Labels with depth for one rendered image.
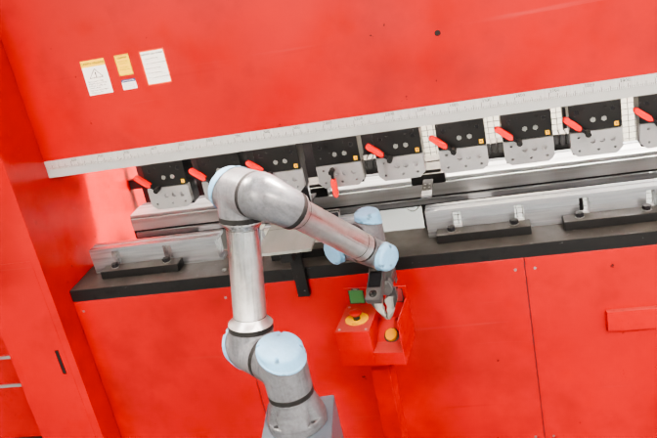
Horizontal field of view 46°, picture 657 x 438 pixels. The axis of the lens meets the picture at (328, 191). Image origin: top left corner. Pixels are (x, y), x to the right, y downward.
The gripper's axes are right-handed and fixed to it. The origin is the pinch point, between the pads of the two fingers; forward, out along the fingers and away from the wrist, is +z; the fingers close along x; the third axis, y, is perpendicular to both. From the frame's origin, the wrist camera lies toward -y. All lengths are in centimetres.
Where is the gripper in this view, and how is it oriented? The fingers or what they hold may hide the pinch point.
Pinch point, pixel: (387, 317)
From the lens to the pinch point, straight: 233.0
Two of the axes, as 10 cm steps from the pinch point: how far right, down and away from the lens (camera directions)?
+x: -9.5, 0.8, 3.1
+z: 2.1, 8.8, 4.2
